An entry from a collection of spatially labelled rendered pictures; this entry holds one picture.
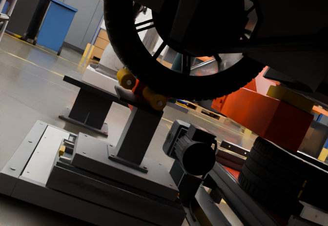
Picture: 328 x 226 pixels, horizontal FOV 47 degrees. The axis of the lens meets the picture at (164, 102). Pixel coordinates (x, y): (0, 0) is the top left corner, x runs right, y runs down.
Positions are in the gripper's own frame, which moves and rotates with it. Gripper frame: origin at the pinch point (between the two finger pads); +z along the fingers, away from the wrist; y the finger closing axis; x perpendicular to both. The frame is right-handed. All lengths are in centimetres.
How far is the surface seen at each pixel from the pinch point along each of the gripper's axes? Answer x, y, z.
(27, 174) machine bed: -75, 15, 50
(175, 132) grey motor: -47, -39, 11
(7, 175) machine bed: -75, 21, 57
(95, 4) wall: 75, 51, -1065
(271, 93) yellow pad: -14, -61, 40
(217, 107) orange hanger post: -29, -60, -7
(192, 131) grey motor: -42, -43, 23
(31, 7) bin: -18, 141, -587
